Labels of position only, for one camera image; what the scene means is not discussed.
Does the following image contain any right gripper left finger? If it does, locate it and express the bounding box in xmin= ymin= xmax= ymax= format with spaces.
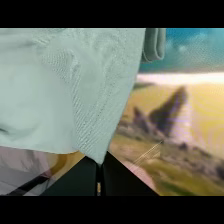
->
xmin=40 ymin=154 xmax=102 ymax=197

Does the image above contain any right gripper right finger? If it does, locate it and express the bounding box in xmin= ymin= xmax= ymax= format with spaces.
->
xmin=99 ymin=150 xmax=160 ymax=197

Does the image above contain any pale green T-shirt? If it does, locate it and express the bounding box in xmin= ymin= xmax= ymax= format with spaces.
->
xmin=0 ymin=27 xmax=167 ymax=166

